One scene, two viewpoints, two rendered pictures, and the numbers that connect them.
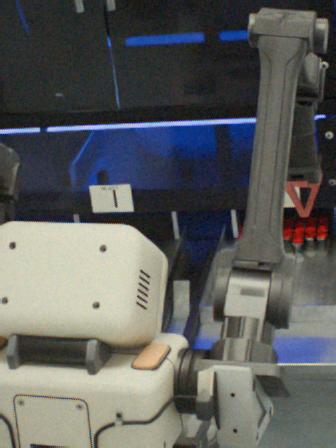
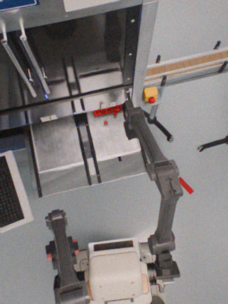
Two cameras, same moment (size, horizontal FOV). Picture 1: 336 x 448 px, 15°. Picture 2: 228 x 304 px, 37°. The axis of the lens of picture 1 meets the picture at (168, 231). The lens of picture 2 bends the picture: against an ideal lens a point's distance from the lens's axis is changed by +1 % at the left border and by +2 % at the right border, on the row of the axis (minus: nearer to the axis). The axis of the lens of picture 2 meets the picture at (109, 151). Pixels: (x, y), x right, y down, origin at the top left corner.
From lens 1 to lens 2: 1.71 m
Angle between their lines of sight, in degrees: 50
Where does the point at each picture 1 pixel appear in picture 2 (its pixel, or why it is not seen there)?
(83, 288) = (127, 292)
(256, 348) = (171, 269)
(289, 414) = not seen: hidden behind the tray
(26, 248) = (105, 286)
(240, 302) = (162, 256)
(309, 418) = not seen: hidden behind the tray
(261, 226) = (165, 237)
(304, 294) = (124, 136)
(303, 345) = (133, 165)
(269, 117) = (168, 216)
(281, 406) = not seen: hidden behind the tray
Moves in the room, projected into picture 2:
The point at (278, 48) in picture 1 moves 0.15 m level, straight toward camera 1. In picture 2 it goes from (171, 200) to (189, 241)
